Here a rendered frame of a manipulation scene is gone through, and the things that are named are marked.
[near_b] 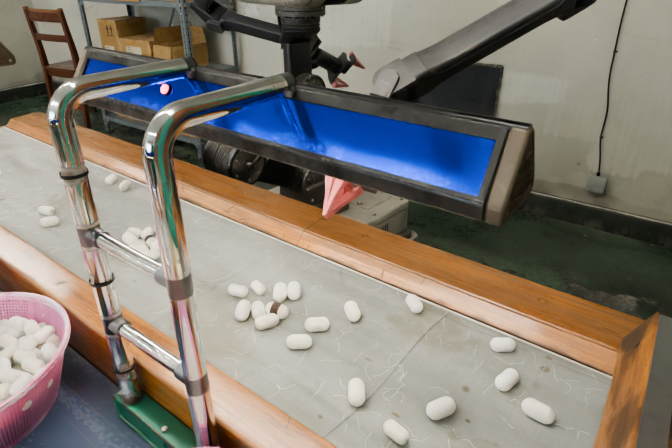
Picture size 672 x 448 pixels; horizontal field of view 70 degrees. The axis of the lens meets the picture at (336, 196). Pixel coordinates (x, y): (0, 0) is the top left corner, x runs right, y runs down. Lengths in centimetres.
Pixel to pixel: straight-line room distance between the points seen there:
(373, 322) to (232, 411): 25
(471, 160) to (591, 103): 220
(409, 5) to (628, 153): 130
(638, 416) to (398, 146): 32
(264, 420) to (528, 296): 43
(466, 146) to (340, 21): 263
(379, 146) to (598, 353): 45
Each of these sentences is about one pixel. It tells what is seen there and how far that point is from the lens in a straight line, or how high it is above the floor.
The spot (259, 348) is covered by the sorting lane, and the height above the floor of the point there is 74.
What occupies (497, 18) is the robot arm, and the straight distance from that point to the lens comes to 91.
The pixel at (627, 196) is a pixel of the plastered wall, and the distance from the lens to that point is 269.
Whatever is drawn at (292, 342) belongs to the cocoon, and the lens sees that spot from 68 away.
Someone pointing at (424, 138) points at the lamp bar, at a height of 109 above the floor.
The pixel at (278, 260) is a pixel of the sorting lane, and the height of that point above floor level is 74.
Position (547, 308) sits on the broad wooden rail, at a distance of 78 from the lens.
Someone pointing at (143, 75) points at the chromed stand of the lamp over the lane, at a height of 111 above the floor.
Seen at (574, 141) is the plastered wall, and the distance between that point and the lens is 263.
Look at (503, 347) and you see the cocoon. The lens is 72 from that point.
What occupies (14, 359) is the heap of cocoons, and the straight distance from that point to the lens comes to 81.
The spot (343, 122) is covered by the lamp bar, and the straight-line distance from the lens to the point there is 44.
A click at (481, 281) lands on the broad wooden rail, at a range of 81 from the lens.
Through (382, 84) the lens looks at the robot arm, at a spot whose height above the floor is 104.
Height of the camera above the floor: 122
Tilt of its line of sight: 26 degrees down
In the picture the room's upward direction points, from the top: straight up
